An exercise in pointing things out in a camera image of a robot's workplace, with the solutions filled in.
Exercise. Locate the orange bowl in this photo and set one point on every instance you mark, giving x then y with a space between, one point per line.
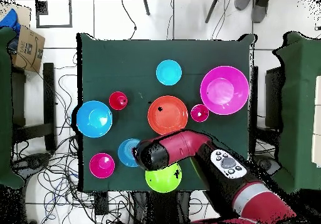
168 116

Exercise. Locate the small blue ridged bowl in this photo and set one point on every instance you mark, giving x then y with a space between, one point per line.
168 72

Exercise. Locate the medium blue bowl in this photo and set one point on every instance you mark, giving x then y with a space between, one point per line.
125 152

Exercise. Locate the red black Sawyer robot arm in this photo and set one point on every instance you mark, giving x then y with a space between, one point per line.
183 146

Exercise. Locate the red cup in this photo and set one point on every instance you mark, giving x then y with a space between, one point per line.
116 101
198 113

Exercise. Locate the green bowl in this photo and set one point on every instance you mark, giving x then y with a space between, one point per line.
161 181

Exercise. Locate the large blue bowl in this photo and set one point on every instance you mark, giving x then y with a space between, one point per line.
94 118

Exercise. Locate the large pink bowl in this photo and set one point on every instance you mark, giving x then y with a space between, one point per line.
224 90

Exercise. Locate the dark green tablecloth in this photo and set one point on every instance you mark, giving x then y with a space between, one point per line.
112 58

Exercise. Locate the small red bowl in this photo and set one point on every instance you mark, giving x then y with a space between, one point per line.
101 166

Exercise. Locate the grey chair leg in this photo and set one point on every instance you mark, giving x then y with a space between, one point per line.
146 7
211 10

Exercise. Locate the black metal stand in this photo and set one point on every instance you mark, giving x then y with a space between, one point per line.
49 96
273 96

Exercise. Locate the green cloth covered table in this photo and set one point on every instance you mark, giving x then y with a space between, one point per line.
5 108
298 108

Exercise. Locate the grey shoe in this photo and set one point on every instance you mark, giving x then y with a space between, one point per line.
242 4
259 10

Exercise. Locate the printed cardboard box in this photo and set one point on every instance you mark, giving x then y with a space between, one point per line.
27 48

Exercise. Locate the white box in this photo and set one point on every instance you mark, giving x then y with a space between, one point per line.
317 108

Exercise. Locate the plain cardboard box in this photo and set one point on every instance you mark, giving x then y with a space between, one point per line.
23 14

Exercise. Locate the blue bag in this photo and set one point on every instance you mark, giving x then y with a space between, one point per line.
10 20

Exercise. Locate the black pedestal foot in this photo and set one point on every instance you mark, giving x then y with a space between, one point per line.
268 165
30 162

